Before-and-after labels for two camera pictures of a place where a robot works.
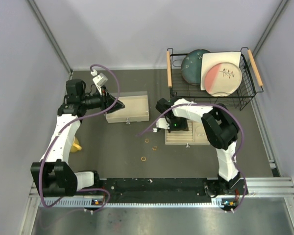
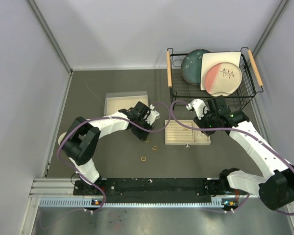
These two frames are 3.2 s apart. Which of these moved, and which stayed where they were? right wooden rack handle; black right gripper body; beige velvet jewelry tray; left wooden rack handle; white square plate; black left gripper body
Moved: black left gripper body; black right gripper body
Stayed: white square plate; left wooden rack handle; beige velvet jewelry tray; right wooden rack handle
